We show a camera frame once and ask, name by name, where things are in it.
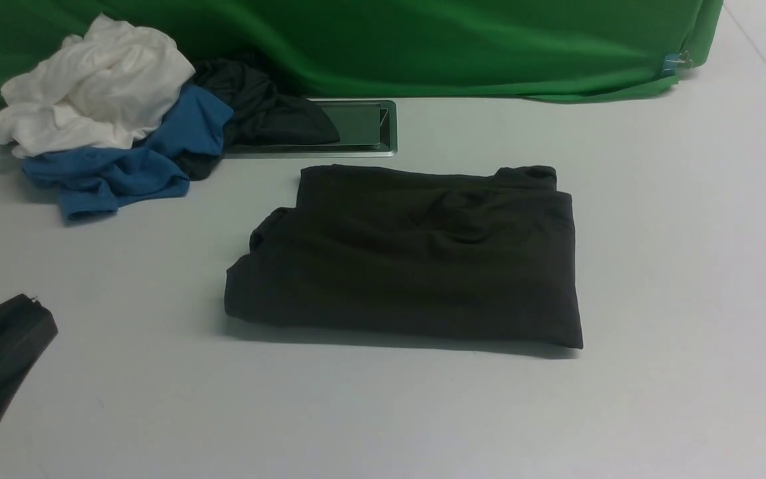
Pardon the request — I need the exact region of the dark gray long-sleeve top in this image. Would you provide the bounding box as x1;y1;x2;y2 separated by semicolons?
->
223;166;584;349

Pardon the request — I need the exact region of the dark teal crumpled garment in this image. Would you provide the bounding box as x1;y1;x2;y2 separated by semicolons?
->
171;53;340;181

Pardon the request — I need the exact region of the green backdrop cloth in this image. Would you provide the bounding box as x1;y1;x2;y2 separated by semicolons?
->
0;1;723;103

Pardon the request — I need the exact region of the blue crumpled garment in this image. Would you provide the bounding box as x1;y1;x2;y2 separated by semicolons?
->
21;85;233;222

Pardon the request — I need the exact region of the white crumpled garment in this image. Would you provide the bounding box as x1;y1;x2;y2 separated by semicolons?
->
0;15;195;158

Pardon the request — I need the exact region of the blue binder clip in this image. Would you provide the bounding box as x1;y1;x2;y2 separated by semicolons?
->
660;51;694;78

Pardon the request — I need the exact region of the metal table cable hatch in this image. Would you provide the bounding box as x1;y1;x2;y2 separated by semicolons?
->
225;100;398;158

